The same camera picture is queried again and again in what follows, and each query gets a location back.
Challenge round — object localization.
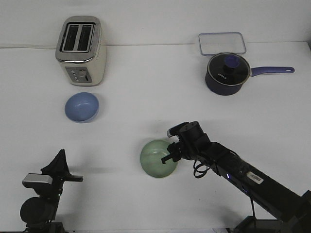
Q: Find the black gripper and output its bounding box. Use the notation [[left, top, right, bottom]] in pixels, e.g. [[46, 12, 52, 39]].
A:
[[40, 149, 84, 197], [161, 121, 210, 164]]

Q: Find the dark blue saucepan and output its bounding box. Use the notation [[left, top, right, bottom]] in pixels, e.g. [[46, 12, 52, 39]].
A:
[[205, 67, 295, 96]]

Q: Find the green bowl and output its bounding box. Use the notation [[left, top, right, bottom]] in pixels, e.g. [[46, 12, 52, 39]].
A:
[[140, 139, 177, 178]]

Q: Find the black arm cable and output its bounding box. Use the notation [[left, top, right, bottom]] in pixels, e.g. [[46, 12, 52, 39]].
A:
[[193, 157, 258, 220]]

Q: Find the clear container lid blue rim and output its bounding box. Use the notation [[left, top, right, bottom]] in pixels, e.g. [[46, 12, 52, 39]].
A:
[[198, 32, 247, 56]]

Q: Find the silver two-slot toaster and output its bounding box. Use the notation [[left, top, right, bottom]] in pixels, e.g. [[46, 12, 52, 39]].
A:
[[55, 16, 107, 86]]

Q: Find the glass pot lid blue knob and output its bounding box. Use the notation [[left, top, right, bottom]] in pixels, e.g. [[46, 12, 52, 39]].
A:
[[207, 52, 251, 86]]

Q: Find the blue bowl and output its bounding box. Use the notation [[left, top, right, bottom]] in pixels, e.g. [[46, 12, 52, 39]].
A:
[[64, 92, 99, 123]]

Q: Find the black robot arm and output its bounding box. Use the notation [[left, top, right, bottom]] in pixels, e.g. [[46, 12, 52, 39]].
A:
[[161, 121, 311, 233], [20, 149, 83, 233]]

